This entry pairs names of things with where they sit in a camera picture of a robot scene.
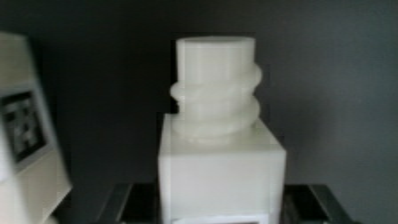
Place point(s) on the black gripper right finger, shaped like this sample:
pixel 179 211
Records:
pixel 312 206

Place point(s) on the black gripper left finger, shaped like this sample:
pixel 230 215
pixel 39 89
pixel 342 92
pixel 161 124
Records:
pixel 133 205

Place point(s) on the white chair leg with tag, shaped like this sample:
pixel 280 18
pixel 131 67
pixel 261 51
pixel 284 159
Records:
pixel 222 159

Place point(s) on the white L-shaped fence rail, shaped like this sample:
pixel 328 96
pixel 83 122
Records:
pixel 35 182

